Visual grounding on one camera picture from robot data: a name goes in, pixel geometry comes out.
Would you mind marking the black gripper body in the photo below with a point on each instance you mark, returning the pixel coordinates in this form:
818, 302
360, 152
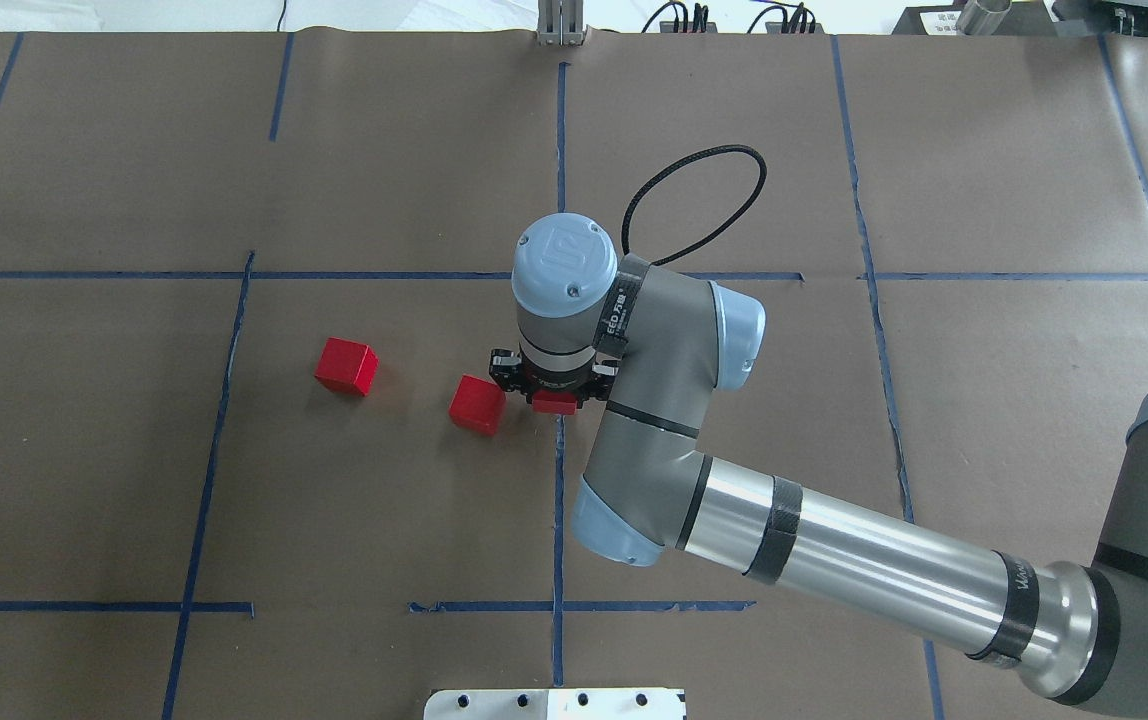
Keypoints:
550, 381

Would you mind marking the red block moved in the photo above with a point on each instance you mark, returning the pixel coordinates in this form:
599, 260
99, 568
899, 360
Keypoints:
347, 367
477, 405
549, 402

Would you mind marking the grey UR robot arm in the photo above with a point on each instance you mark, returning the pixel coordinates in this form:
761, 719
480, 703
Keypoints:
656, 345

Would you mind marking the silver metal cylinder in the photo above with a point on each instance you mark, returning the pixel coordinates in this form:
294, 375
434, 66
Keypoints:
979, 18

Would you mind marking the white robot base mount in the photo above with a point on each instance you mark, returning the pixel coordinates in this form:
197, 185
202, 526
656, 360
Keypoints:
558, 703

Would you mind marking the aluminium profile post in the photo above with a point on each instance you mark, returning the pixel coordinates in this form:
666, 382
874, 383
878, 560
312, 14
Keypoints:
561, 23

